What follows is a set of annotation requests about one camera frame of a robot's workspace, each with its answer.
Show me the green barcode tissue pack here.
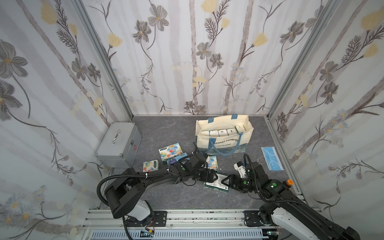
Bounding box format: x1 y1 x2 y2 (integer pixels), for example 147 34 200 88
204 174 229 193
235 125 246 133

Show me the cream canvas tote bag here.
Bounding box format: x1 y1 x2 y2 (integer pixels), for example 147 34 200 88
195 114 254 156

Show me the purple tissue pack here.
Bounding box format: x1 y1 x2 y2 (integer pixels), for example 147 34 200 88
218 129 228 137

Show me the elephant tissue pack front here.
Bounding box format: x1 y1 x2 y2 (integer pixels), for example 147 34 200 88
227 128 238 136

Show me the elephant tissue pack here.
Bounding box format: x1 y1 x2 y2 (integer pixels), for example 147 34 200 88
159 143 183 162
143 160 160 173
206 156 218 172
227 128 238 136

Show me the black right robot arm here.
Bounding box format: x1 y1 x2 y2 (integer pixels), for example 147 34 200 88
222 154 361 240

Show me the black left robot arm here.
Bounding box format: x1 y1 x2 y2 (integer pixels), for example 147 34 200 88
96 145 219 224

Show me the elephant tissue pack by bag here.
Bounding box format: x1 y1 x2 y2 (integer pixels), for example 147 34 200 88
206 156 218 172

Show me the blue tissue pack centre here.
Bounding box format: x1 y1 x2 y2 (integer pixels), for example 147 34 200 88
167 153 188 165

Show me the blue face mask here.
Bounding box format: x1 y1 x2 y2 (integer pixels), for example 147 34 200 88
261 147 284 171

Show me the elephant tissue pack far left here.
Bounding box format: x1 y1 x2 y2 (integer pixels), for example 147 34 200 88
159 143 183 162

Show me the elephant tissue pack left upright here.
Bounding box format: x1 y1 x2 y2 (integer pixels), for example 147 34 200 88
143 160 160 173

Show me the grey metal box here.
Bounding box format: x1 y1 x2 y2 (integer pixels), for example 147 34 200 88
95 122 142 169

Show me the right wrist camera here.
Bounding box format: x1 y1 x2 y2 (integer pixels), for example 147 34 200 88
234 161 247 179

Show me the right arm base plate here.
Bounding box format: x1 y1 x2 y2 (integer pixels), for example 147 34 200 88
244 211 271 227

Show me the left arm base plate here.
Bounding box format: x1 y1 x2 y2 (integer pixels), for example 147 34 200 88
125 211 168 228

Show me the aluminium mounting rail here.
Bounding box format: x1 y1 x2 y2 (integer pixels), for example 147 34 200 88
80 208 329 230

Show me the white slotted cable duct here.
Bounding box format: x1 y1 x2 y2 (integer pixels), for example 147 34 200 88
89 229 268 240

